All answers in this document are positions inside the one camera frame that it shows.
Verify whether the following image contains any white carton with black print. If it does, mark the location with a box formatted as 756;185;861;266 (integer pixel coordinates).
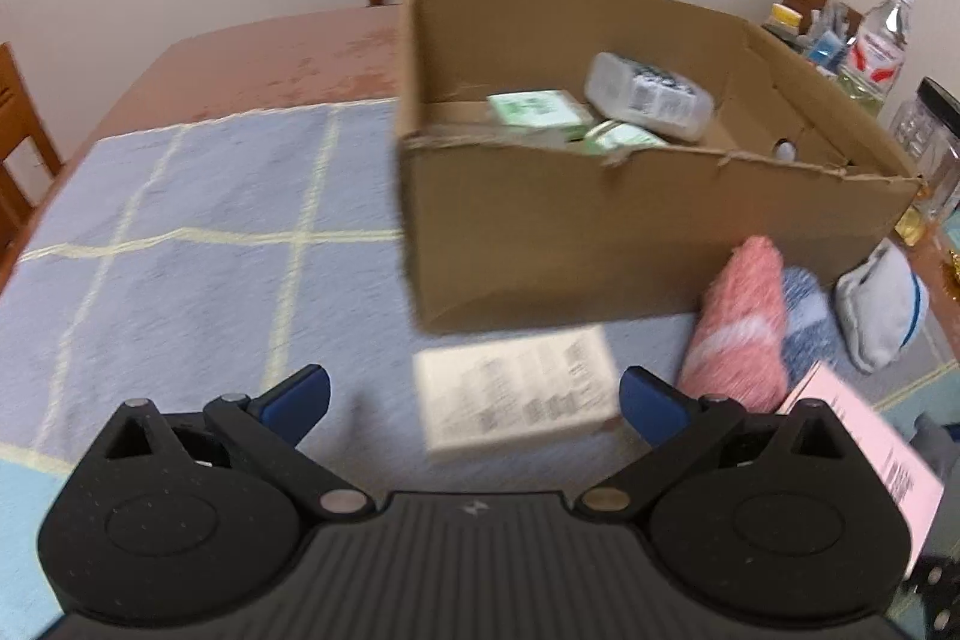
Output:
412;326;620;465

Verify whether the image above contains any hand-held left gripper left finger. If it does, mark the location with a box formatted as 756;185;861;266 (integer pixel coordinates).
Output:
97;364;376;521

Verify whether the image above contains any translucent plastic container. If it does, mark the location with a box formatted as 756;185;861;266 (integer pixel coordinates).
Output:
585;51;715;142

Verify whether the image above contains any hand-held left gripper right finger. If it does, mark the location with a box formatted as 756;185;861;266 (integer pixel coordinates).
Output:
574;366;848;525

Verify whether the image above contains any pink carton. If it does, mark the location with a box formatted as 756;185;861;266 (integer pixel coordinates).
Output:
776;361;946;581

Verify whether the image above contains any blue knit sock roll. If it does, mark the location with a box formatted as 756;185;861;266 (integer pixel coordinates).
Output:
780;265;841;386

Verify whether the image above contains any blue checked tablecloth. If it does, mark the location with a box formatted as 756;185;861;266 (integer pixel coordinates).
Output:
0;100;960;640

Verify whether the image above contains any green and white carton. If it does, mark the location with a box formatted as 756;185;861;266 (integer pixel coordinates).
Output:
583;119;670;155
486;89;595;145

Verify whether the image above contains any clear water bottle red label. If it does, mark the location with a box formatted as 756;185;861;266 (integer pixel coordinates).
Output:
836;0;917;116

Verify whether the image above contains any brown cardboard box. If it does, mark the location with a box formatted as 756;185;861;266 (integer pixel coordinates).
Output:
395;0;923;333

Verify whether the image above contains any pink knit sock roll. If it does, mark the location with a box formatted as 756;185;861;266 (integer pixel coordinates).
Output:
675;235;792;414

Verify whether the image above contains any white sock roll blue trim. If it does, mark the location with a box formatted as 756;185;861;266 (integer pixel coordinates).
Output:
834;242;931;375

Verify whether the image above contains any plastic jar with black lid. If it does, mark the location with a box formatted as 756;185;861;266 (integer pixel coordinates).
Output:
892;77;960;221

